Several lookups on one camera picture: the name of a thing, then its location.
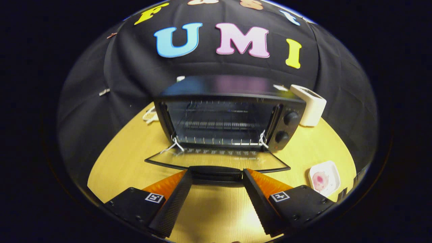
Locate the white pop-up toaster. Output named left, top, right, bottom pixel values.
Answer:
left=290, top=84, right=327, bottom=127

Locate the white square plate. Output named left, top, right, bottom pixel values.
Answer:
left=308, top=160, right=341, bottom=197

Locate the metal oven rack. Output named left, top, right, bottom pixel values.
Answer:
left=174, top=101, right=270, bottom=146

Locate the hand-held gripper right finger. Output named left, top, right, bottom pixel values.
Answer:
left=243, top=168, right=338, bottom=237

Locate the pink ham slice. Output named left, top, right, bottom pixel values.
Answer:
left=312, top=171, right=329, bottom=191

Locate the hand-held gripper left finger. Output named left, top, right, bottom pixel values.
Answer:
left=105, top=169, right=193, bottom=238

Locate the black toaster oven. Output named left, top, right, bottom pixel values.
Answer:
left=144, top=75, right=307, bottom=184

